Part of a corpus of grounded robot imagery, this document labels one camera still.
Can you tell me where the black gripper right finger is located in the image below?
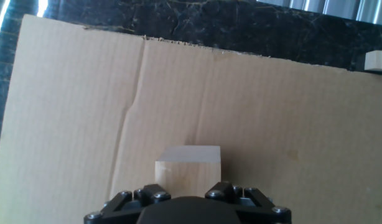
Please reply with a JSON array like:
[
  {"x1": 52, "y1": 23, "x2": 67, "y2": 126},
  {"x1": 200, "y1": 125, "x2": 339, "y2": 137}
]
[{"x1": 205, "y1": 181, "x2": 292, "y2": 224}]

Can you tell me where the large wooden block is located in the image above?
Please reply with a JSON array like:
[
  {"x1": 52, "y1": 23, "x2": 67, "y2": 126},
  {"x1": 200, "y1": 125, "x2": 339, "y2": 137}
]
[{"x1": 154, "y1": 145, "x2": 222, "y2": 199}]

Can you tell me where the black marble pattern mat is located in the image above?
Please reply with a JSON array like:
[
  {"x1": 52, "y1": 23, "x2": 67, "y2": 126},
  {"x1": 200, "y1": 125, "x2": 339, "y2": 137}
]
[{"x1": 0, "y1": 0, "x2": 382, "y2": 190}]

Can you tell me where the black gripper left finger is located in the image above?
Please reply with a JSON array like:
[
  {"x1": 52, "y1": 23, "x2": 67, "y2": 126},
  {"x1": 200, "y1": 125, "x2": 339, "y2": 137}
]
[{"x1": 83, "y1": 183, "x2": 172, "y2": 224}]

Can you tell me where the brown cardboard sheet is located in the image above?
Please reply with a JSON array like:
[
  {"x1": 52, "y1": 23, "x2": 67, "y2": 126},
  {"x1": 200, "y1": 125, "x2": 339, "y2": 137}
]
[{"x1": 0, "y1": 14, "x2": 382, "y2": 224}]

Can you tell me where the small wooden cube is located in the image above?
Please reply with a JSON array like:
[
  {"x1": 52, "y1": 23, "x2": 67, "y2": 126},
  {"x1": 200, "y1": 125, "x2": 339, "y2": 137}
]
[{"x1": 364, "y1": 50, "x2": 382, "y2": 73}]

